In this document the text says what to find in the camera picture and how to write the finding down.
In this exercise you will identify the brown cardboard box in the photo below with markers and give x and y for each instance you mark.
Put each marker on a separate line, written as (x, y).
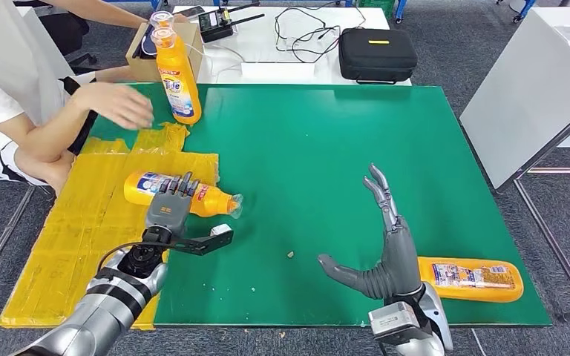
(140, 69)

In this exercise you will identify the black carrying case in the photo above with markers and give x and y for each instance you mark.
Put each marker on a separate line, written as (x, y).
(376, 56)

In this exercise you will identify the green crate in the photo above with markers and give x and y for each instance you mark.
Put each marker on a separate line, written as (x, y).
(376, 6)

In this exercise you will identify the person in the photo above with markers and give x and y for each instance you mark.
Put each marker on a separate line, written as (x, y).
(0, 73)

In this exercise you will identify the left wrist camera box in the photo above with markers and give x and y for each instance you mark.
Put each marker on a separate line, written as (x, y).
(216, 241)

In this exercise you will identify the black radio with antennas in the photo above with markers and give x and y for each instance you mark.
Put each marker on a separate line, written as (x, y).
(213, 28)

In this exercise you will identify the grey metal seat frame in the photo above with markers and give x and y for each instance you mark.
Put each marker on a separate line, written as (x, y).
(3, 242)

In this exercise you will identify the white power strip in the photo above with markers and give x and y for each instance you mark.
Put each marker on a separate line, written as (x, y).
(277, 70)

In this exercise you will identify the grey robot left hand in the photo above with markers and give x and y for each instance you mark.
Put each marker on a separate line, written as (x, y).
(167, 211)

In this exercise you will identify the black office chair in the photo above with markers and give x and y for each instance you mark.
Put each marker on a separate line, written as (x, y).
(66, 29)

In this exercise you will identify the black smartphone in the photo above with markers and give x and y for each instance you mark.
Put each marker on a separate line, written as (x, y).
(191, 11)

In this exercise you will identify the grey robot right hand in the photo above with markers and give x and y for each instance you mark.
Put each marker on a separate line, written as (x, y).
(400, 265)

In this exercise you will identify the yellow taped cardboard mat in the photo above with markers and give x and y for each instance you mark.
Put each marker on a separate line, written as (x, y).
(68, 255)

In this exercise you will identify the blue metal rack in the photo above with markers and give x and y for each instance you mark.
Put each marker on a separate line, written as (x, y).
(400, 10)

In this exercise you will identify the orange detergent bottle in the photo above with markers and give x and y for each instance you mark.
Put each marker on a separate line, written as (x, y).
(477, 296)
(177, 59)
(216, 201)
(162, 18)

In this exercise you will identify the white table with metal legs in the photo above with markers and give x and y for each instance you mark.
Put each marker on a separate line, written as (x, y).
(526, 88)

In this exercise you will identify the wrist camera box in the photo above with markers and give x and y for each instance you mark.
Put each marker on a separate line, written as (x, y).
(388, 319)
(216, 241)

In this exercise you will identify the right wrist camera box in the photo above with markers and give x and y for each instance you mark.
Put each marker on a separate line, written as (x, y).
(388, 319)

